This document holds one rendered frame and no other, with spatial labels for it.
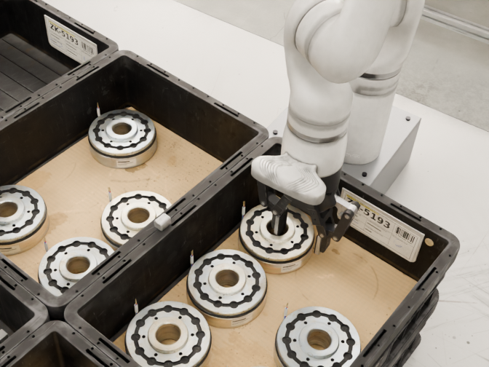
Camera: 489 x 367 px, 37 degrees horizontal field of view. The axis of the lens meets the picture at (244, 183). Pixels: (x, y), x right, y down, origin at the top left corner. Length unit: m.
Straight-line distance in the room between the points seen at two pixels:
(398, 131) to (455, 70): 1.58
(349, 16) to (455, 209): 0.66
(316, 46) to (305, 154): 0.15
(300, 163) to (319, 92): 0.09
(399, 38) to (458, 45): 1.91
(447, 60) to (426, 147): 1.48
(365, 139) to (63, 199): 0.46
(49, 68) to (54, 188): 0.29
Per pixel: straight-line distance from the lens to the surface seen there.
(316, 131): 0.81
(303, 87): 0.80
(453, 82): 2.78
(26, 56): 1.37
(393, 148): 1.24
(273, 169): 0.83
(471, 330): 1.17
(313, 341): 0.94
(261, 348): 0.93
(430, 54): 2.90
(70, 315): 0.85
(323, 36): 0.73
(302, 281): 1.00
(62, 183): 1.12
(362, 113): 1.12
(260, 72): 1.52
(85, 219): 1.07
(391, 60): 1.07
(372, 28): 0.74
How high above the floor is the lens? 1.63
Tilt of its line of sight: 46 degrees down
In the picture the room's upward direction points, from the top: 4 degrees clockwise
